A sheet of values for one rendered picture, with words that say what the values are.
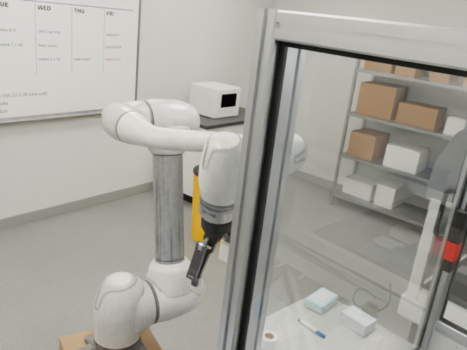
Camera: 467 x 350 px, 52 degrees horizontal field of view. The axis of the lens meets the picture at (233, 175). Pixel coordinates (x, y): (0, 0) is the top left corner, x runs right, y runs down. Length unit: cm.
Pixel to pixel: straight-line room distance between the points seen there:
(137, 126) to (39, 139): 314
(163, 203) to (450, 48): 121
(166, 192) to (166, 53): 366
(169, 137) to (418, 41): 85
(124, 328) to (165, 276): 20
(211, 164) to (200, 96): 415
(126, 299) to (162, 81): 381
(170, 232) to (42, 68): 292
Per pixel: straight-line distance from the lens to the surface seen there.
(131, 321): 163
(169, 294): 167
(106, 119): 150
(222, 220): 110
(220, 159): 100
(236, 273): 80
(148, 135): 133
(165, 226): 163
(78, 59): 452
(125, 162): 509
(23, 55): 427
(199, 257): 114
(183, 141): 127
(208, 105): 507
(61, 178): 471
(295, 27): 67
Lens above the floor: 198
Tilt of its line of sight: 19 degrees down
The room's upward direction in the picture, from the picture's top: 7 degrees clockwise
